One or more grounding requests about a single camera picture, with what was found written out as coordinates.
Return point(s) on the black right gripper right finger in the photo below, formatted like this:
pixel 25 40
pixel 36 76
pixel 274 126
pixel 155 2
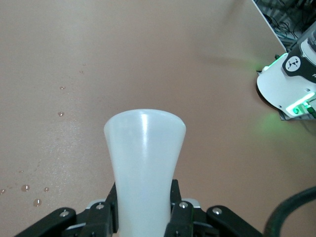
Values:
pixel 181 217

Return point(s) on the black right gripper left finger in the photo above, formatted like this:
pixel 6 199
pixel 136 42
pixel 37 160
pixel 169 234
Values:
pixel 101 219

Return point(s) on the translucent sauce bottle orange cap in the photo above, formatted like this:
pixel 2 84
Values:
pixel 145 160

